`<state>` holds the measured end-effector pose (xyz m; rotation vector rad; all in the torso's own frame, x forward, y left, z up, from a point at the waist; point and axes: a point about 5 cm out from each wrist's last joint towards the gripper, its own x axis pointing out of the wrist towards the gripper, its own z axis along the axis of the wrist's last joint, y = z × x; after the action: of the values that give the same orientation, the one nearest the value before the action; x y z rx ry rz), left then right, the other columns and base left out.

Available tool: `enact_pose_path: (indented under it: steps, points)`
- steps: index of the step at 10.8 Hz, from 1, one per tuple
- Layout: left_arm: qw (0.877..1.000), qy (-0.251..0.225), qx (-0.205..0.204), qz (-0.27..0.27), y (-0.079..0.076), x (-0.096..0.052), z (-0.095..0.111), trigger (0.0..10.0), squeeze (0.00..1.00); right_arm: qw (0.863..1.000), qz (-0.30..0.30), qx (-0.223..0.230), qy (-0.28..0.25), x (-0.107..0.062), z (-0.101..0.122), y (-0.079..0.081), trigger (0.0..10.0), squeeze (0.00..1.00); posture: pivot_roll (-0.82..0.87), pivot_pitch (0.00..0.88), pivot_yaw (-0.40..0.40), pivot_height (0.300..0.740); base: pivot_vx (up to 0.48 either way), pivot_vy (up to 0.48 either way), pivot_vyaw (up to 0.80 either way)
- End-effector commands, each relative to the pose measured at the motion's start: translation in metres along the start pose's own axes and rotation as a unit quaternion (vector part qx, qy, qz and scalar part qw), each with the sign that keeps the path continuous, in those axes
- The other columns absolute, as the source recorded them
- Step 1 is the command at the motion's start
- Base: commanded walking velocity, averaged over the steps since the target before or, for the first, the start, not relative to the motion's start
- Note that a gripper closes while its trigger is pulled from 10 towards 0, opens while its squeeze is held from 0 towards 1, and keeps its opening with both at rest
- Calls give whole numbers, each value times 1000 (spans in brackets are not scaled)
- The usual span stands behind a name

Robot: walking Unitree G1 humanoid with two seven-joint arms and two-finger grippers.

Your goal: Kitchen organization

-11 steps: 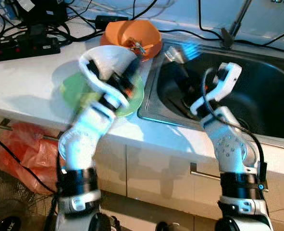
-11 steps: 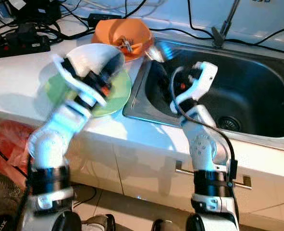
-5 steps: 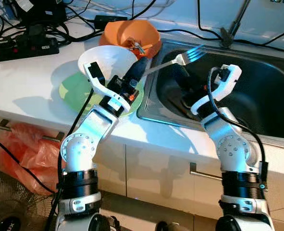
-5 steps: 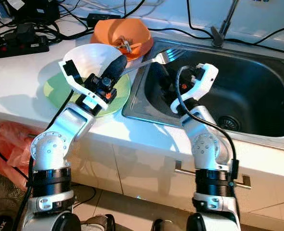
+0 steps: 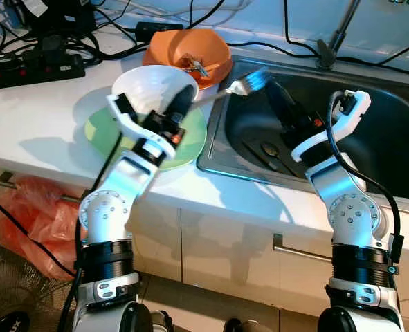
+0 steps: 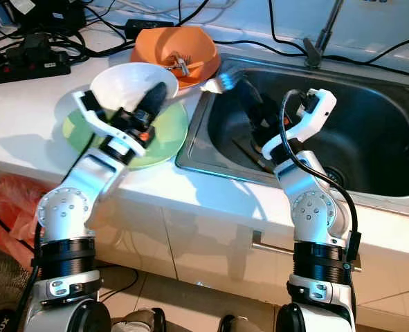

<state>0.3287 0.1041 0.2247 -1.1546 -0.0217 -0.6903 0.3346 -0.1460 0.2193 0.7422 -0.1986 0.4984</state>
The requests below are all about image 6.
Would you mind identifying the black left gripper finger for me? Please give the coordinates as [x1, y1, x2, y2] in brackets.
[137, 81, 170, 120]

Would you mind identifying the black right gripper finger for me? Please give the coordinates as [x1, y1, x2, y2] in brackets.
[234, 75, 269, 117]

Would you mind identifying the metal spoon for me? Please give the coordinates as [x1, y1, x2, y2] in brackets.
[246, 137, 266, 170]

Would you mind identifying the white bowl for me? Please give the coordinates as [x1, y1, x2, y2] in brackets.
[90, 62, 179, 115]

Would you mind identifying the white kitchen base cabinet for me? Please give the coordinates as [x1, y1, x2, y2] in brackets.
[0, 166, 409, 326]

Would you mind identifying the light green plate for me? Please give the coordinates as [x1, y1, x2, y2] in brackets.
[62, 102, 189, 170]

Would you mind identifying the small metal utensil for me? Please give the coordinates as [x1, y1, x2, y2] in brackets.
[166, 55, 194, 75]

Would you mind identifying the orange plastic plate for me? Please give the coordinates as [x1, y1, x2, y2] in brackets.
[130, 52, 222, 89]

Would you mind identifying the orange plastic bowl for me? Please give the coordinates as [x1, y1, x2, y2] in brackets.
[135, 26, 221, 75]

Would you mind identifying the black power adapter brick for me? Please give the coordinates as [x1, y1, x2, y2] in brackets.
[126, 19, 174, 39]

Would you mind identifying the dark metal faucet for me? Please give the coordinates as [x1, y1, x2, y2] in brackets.
[303, 0, 345, 68]

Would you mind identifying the stainless steel sink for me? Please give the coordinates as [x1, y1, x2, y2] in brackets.
[175, 52, 409, 219]

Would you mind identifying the black power strip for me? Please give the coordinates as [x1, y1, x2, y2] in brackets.
[0, 50, 72, 85]

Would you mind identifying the black plug adapter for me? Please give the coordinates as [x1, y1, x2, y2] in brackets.
[24, 31, 60, 55]

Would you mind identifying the black electronic box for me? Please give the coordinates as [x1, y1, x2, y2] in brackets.
[10, 0, 87, 34]

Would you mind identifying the orange plastic bag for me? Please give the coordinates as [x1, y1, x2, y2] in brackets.
[0, 173, 42, 267]

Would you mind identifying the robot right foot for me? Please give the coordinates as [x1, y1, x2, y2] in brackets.
[217, 315, 265, 332]

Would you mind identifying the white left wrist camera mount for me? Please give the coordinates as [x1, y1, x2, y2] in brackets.
[71, 90, 143, 154]

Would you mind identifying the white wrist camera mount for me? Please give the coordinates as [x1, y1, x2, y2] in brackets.
[261, 89, 338, 161]
[71, 90, 143, 154]

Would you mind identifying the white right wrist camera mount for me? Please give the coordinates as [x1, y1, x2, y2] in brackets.
[261, 89, 338, 161]

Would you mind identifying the black hanging wall cable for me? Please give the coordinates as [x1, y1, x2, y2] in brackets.
[267, 0, 307, 59]

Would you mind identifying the metal cabinet door handle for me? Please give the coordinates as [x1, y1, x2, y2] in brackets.
[252, 230, 295, 258]

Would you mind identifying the wire fan grille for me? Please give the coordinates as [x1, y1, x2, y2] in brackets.
[0, 246, 35, 332]

